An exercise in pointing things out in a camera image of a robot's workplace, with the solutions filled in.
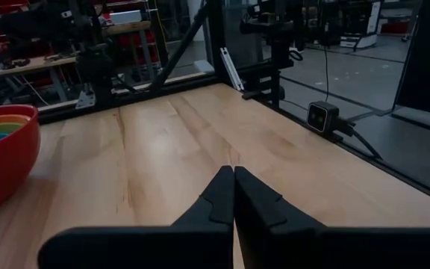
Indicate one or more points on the wooden storage rack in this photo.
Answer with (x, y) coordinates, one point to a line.
(133, 28)

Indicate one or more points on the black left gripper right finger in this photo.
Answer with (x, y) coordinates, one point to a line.
(297, 246)

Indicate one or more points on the black camera stand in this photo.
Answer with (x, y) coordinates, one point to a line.
(274, 45)

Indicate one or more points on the dark partition panel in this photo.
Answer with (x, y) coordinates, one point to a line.
(427, 56)

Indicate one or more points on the white aluminium extrusion bar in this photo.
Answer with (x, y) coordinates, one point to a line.
(231, 69)

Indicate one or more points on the orange plastic bowl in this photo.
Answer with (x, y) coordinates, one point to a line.
(2, 119)

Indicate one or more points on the large red plastic bowl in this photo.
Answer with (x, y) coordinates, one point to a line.
(2, 175)

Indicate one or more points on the white metal corner bracket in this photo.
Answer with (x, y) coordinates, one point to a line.
(86, 99)

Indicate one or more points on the small black table-edge camera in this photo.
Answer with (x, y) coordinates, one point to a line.
(321, 116)

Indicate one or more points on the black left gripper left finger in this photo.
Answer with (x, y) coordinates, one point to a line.
(185, 246)

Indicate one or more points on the yellow plastic bowl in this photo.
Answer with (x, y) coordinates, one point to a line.
(13, 125)

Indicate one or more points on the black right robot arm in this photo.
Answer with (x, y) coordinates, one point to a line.
(92, 67)

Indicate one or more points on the black diagonal frame brace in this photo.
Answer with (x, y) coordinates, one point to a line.
(179, 48)

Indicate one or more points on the wooden workbench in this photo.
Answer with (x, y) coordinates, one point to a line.
(24, 68)

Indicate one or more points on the white and black machine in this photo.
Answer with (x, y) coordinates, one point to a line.
(360, 26)

